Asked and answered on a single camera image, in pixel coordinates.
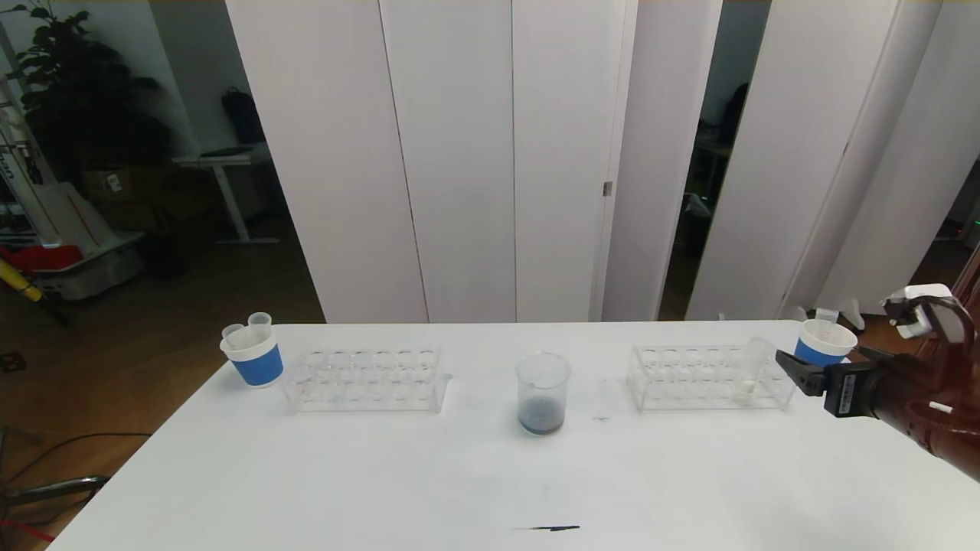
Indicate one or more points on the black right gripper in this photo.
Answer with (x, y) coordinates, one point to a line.
(843, 389)

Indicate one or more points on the test tube with red pigment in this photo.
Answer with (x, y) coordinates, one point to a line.
(827, 315)
(260, 323)

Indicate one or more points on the test tube pale yellow pigment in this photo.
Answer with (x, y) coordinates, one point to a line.
(746, 389)

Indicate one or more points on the test tube with blue pigment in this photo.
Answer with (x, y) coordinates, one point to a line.
(232, 332)

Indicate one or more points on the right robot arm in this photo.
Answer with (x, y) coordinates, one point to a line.
(949, 436)

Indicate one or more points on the clear acrylic test tube rack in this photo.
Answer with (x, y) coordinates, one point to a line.
(704, 383)
(369, 383)

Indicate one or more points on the clear glass beaker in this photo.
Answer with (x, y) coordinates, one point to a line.
(542, 417)

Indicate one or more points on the white paper cup blue sleeve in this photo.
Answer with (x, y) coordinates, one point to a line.
(819, 353)
(258, 366)

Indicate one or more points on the white desk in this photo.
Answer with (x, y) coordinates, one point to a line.
(230, 157)

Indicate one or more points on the black backpack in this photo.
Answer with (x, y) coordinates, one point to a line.
(242, 113)

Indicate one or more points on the brown cardboard box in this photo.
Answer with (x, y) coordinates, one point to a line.
(113, 182)

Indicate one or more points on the white machine base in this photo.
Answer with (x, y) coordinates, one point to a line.
(92, 266)

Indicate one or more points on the grey metal leg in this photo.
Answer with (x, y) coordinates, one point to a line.
(61, 487)

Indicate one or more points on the dark green potted plant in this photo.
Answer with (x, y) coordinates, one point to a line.
(76, 84)

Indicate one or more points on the yellow tool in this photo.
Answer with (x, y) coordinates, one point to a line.
(23, 285)

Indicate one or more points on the dark floor outlet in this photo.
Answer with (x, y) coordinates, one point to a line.
(11, 361)

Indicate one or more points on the white pole with lettering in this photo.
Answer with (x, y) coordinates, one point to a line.
(19, 145)

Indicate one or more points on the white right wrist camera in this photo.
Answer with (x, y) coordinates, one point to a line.
(922, 310)

